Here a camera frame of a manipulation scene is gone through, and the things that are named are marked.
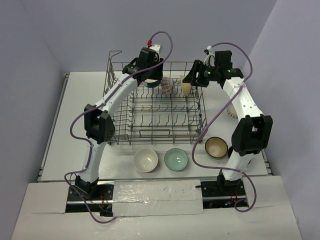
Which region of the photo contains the white ceramic bowl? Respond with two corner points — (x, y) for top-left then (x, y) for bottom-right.
(133, 148), (159, 173)

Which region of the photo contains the white bowl orange rim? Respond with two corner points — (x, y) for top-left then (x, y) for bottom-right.
(226, 103), (238, 119)

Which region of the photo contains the light green ceramic bowl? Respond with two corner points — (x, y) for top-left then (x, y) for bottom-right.
(164, 148), (189, 172)

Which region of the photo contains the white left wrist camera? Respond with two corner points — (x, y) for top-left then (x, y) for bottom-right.
(147, 39), (162, 55)

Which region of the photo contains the black ceramic bowl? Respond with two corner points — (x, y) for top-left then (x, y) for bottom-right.
(227, 146), (234, 158)

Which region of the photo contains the dark teal white bowl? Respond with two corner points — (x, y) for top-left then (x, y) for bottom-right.
(143, 78), (161, 88)

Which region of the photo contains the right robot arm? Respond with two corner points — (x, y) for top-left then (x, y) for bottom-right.
(183, 60), (273, 196)

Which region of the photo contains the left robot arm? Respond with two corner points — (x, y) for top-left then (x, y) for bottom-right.
(75, 44), (164, 200)

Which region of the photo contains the blue inside red patterned bowl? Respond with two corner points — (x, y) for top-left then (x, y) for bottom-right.
(161, 76), (174, 97)

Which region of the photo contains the yellow dotted bowl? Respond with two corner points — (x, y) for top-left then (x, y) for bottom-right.
(180, 75), (191, 96)

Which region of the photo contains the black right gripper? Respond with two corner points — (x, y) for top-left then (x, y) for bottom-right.
(183, 59), (220, 88)

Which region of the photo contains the grey wire dish rack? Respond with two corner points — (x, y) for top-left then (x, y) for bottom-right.
(108, 61), (207, 145)

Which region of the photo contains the aluminium mounting rail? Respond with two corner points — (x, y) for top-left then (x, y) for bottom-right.
(98, 176), (218, 185)

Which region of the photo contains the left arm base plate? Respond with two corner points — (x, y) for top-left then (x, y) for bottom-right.
(65, 183), (114, 217)

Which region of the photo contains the brown rimmed cream bowl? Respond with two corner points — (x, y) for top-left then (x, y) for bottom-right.
(205, 136), (228, 159)

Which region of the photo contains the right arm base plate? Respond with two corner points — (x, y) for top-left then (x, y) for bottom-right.
(195, 179), (249, 209)

